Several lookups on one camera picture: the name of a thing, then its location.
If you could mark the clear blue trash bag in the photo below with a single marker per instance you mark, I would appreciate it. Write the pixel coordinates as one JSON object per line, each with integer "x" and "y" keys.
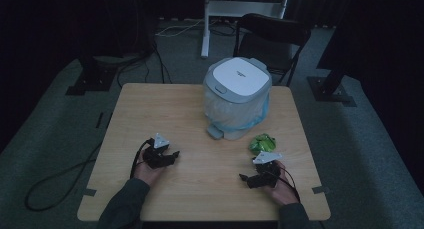
{"x": 233, "y": 112}

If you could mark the white grey pedal trash can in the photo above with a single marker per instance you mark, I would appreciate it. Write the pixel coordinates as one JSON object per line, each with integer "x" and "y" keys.
{"x": 237, "y": 89}

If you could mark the green wrapper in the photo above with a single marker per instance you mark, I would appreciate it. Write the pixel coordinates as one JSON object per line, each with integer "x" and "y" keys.
{"x": 262, "y": 143}

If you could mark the grey tape strip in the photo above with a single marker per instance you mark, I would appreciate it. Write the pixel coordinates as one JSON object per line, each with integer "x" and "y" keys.
{"x": 89, "y": 192}
{"x": 320, "y": 189}

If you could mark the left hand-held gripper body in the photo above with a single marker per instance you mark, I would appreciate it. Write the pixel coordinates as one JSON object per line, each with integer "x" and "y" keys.
{"x": 159, "y": 153}

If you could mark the black folding chair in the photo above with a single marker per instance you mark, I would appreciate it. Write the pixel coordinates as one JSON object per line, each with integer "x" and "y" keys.
{"x": 271, "y": 32}

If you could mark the person's left hand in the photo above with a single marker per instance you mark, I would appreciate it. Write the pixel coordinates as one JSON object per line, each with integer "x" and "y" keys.
{"x": 149, "y": 174}

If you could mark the black stand with base plate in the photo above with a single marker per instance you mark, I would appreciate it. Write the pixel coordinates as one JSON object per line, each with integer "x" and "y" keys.
{"x": 91, "y": 79}
{"x": 331, "y": 89}

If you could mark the person's right hand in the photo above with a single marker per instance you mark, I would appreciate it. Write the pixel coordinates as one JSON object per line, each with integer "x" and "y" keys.
{"x": 283, "y": 192}

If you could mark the white desk frame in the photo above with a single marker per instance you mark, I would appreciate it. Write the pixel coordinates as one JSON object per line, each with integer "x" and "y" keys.
{"x": 240, "y": 8}

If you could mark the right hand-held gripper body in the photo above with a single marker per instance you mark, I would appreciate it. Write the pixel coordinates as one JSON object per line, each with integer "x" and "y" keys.
{"x": 266, "y": 170}

